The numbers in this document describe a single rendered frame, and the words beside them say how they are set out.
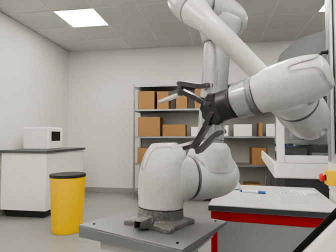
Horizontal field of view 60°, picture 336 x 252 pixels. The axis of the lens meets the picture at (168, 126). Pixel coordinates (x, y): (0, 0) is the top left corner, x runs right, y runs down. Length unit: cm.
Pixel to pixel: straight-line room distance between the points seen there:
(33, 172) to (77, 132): 198
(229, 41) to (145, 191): 53
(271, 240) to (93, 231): 83
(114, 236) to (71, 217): 263
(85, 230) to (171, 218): 27
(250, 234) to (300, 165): 80
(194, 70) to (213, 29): 469
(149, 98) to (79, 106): 159
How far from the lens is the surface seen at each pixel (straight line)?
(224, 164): 107
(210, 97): 75
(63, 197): 348
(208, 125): 76
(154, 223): 96
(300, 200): 158
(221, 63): 110
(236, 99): 68
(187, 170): 97
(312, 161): 213
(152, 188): 94
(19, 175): 443
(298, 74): 64
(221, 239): 148
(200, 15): 95
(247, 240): 148
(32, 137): 462
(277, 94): 65
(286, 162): 211
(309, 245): 22
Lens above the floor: 108
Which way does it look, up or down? 2 degrees up
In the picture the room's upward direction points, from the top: straight up
